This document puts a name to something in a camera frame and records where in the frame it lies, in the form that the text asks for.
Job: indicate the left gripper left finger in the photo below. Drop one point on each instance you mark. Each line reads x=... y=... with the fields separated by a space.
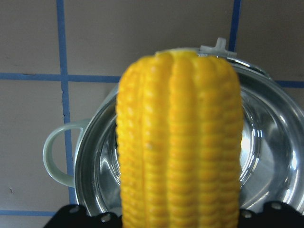
x=75 y=216

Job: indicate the yellow corn cob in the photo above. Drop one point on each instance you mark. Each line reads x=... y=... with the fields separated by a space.
x=179 y=130

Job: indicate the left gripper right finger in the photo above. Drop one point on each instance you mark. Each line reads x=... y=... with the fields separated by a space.
x=274 y=214

